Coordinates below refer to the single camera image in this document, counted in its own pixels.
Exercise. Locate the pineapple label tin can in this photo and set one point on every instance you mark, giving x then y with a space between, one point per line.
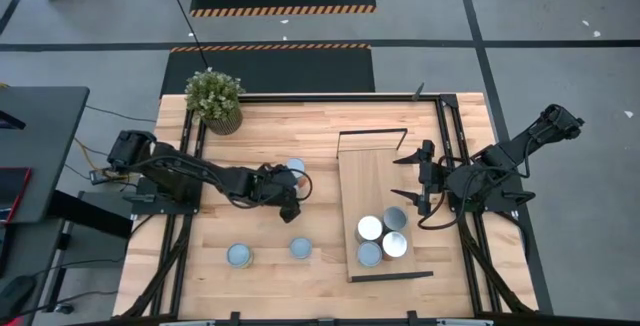
296 166

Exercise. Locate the oranges label tin can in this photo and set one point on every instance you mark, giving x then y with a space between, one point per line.
395 217

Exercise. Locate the peaches label tin can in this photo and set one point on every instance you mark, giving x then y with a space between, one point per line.
370 227

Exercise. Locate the black aluminium table frame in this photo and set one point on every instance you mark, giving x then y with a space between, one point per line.
350 99

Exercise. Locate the black desk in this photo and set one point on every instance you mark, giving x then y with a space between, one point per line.
40 141

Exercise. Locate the short teal tin can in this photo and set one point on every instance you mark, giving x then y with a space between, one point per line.
300 248

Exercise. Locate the green label tin can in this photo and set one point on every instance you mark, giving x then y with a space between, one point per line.
239 255

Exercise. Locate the red label tin can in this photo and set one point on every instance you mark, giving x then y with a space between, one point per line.
395 244

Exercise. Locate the black power adapter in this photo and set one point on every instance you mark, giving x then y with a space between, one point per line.
100 176

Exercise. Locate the peas label tin can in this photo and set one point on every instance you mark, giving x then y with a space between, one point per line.
370 254

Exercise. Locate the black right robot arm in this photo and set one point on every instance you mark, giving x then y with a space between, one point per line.
500 166

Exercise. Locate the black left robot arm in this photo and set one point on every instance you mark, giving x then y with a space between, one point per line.
200 173

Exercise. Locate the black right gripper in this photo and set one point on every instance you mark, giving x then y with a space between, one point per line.
430 176

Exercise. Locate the green plant in slatted pot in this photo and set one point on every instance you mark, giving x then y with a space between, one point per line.
215 96

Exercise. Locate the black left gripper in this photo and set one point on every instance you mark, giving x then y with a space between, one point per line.
272 186

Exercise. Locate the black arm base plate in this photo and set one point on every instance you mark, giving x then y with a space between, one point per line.
145 207

